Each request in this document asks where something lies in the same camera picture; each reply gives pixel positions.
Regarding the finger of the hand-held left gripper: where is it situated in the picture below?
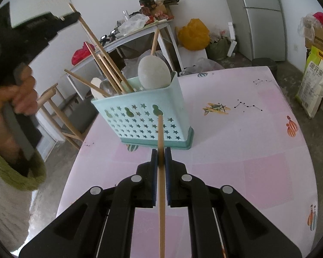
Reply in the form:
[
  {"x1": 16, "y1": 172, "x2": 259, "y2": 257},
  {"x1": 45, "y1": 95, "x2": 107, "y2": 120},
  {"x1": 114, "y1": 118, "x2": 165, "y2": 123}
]
[{"x1": 55, "y1": 11, "x2": 81, "y2": 37}]

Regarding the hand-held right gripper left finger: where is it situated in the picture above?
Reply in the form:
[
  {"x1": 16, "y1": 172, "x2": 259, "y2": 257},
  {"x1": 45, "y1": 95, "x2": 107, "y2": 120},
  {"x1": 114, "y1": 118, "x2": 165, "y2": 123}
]
[{"x1": 18, "y1": 148, "x2": 159, "y2": 258}]

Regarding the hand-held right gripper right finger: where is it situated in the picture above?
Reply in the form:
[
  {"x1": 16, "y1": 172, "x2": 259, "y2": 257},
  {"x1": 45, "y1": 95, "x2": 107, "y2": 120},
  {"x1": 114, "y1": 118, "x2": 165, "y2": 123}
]
[{"x1": 165, "y1": 147, "x2": 303, "y2": 258}]

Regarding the single wooden chopstick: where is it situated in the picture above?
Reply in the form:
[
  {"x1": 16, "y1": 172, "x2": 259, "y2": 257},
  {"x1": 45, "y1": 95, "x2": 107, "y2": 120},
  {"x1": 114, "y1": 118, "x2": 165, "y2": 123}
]
[
  {"x1": 157, "y1": 115, "x2": 166, "y2": 258},
  {"x1": 68, "y1": 3, "x2": 135, "y2": 93}
]

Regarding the teal star-holed utensil holder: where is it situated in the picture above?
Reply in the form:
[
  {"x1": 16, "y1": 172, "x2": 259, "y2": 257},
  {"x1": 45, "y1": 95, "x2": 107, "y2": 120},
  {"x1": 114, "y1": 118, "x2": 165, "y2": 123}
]
[{"x1": 91, "y1": 71, "x2": 195, "y2": 150}]

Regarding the white wide-handled scoop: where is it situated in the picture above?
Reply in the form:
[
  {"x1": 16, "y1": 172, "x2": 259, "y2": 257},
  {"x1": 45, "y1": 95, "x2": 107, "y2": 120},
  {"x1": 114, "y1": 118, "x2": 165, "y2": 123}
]
[{"x1": 91, "y1": 77, "x2": 111, "y2": 100}]

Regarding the white thin-handled ladle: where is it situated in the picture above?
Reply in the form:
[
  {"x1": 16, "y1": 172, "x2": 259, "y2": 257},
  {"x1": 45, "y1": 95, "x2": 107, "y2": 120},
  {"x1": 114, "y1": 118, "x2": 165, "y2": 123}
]
[{"x1": 138, "y1": 55, "x2": 171, "y2": 89}]

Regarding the person's left hand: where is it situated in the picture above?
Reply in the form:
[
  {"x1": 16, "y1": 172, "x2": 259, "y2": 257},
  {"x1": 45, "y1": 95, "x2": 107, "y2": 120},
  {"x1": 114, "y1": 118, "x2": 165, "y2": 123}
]
[{"x1": 0, "y1": 66, "x2": 40, "y2": 157}]

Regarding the red plastic bag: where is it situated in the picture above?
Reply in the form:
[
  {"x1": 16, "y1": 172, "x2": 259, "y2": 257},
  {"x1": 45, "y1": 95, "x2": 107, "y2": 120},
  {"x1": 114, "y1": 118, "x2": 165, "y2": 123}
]
[{"x1": 71, "y1": 41, "x2": 93, "y2": 65}]

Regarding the wooden chair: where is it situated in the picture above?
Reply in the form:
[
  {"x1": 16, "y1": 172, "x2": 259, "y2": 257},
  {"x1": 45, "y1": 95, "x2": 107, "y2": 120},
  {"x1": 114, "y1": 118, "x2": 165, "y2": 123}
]
[{"x1": 36, "y1": 83, "x2": 97, "y2": 149}]

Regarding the white side table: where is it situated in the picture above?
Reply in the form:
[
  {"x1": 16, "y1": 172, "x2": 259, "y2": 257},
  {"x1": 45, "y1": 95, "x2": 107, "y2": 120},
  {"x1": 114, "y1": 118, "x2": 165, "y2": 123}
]
[{"x1": 66, "y1": 19, "x2": 183, "y2": 101}]

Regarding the white plastic bag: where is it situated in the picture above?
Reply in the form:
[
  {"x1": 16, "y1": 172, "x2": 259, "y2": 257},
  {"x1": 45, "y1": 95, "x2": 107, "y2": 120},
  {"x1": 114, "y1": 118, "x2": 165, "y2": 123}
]
[{"x1": 118, "y1": 14, "x2": 150, "y2": 36}]

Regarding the pink printed tablecloth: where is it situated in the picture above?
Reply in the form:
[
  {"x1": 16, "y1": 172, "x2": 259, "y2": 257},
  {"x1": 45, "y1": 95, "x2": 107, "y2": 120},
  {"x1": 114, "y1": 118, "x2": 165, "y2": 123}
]
[{"x1": 55, "y1": 66, "x2": 317, "y2": 258}]

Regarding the white woven sack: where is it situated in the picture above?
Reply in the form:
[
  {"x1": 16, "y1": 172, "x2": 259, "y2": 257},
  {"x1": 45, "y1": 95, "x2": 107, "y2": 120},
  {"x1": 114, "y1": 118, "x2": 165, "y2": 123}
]
[{"x1": 121, "y1": 58, "x2": 140, "y2": 79}]

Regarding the open cardboard box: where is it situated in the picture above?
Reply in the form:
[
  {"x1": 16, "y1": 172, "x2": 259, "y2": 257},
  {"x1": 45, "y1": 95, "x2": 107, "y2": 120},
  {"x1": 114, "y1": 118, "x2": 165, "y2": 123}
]
[{"x1": 161, "y1": 0, "x2": 180, "y2": 19}]

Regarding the translucent plastic bag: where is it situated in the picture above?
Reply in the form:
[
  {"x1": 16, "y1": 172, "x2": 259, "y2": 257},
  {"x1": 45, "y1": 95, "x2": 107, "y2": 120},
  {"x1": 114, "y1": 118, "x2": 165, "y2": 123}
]
[{"x1": 179, "y1": 58, "x2": 225, "y2": 76}]

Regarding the yellow plastic bag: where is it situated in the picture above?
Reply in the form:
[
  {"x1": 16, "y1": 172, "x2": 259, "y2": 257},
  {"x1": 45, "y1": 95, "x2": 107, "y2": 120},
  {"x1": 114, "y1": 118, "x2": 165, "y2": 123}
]
[{"x1": 177, "y1": 19, "x2": 211, "y2": 51}]

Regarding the olive green bag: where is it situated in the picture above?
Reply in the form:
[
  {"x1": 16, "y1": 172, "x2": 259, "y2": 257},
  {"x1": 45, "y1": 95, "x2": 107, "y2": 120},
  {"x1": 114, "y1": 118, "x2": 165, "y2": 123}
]
[{"x1": 208, "y1": 36, "x2": 232, "y2": 61}]

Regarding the white flat box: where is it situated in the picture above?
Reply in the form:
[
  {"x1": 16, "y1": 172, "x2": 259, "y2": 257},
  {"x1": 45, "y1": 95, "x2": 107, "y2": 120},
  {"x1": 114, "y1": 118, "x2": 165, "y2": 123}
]
[{"x1": 227, "y1": 40, "x2": 238, "y2": 57}]

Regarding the white narrow box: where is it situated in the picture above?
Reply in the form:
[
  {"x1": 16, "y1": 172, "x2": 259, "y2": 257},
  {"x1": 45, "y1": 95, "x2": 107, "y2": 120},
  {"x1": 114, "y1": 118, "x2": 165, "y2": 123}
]
[{"x1": 227, "y1": 22, "x2": 236, "y2": 42}]

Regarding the white and yellow rice bag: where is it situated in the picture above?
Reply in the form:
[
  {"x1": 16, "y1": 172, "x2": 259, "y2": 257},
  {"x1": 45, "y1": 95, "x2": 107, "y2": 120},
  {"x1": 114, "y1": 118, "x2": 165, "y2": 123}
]
[{"x1": 295, "y1": 46, "x2": 323, "y2": 119}]

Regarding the silver refrigerator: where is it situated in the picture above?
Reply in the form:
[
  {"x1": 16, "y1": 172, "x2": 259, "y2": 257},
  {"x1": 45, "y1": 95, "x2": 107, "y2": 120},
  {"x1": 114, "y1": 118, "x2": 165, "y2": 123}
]
[{"x1": 235, "y1": 0, "x2": 286, "y2": 62}]

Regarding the large cardboard box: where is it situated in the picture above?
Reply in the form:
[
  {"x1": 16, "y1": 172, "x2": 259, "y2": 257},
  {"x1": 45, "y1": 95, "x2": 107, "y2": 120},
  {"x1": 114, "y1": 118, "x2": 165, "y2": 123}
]
[{"x1": 305, "y1": 25, "x2": 323, "y2": 57}]

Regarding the clear crumpled plastic bag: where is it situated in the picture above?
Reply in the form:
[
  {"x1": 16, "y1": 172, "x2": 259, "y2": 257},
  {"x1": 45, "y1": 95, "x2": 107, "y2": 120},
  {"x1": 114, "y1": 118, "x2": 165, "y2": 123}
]
[{"x1": 297, "y1": 13, "x2": 317, "y2": 37}]

